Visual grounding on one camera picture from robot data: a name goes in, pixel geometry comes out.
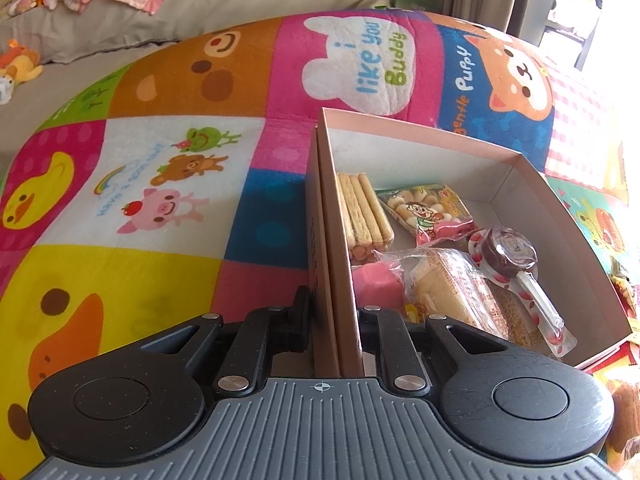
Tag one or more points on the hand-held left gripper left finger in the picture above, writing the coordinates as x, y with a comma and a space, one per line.
300, 322

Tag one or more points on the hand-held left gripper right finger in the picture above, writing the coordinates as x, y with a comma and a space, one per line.
370, 325

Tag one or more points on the clear bread packet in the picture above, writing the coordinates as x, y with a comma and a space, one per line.
625, 285
450, 290

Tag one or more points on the biscuit stick pack pink dip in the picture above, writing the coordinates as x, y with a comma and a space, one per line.
360, 210

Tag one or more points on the small pink cookie packet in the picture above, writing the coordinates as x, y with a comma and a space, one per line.
425, 210

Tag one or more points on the chocolate lollipop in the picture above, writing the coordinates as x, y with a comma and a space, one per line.
510, 252

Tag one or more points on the pink cardboard box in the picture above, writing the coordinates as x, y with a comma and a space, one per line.
550, 240

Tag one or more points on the colourful cartoon play mat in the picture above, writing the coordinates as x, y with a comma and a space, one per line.
150, 185

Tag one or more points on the green white pack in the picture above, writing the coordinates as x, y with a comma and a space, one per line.
412, 2

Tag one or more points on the small white plush toy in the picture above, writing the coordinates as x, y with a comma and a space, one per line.
5, 90

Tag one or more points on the orange plush toy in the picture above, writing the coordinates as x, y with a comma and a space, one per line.
20, 62

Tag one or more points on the folded baby clothes bundle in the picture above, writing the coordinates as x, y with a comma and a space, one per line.
20, 2

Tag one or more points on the dark window frame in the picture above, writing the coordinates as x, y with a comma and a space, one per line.
570, 40

